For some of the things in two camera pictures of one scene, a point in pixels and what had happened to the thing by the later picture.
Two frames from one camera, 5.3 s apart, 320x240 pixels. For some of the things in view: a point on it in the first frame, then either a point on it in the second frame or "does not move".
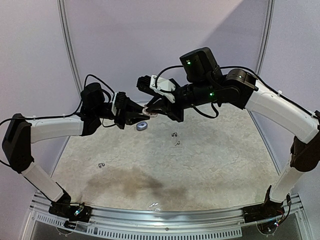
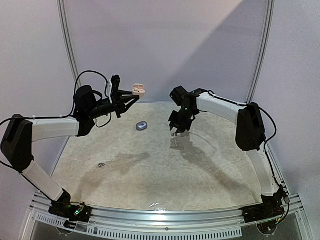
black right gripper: x=177 y=107 → x=180 y=121
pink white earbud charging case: x=151 y=115 → x=138 y=89
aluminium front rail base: x=226 y=222 does not move
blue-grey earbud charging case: x=141 y=126 does not move
